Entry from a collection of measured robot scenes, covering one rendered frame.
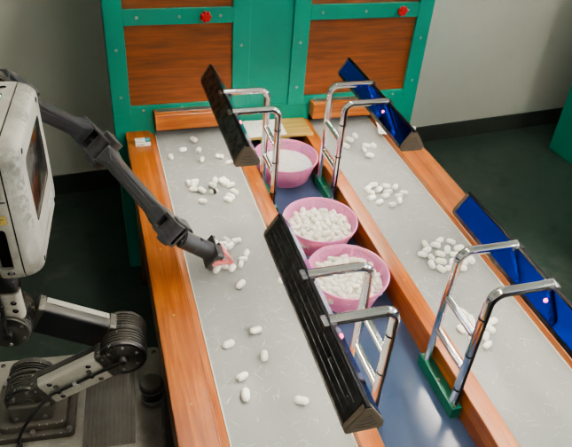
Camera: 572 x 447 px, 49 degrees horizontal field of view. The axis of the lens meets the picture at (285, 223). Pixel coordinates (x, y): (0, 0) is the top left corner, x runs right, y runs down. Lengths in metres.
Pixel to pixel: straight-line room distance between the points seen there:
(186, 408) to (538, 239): 2.58
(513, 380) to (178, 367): 0.91
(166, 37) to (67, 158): 1.28
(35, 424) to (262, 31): 1.66
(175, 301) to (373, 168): 1.09
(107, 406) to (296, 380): 0.61
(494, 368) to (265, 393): 0.65
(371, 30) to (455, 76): 1.61
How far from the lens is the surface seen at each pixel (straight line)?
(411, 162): 2.62
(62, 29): 3.34
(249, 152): 1.92
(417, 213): 2.37
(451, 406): 1.78
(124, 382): 2.06
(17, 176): 1.30
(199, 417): 1.60
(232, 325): 1.83
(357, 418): 1.23
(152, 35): 2.57
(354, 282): 2.01
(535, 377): 1.90
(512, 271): 1.67
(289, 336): 1.81
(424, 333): 1.89
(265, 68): 2.70
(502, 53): 4.48
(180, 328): 1.79
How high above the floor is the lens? 2.07
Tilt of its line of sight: 37 degrees down
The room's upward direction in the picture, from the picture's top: 5 degrees clockwise
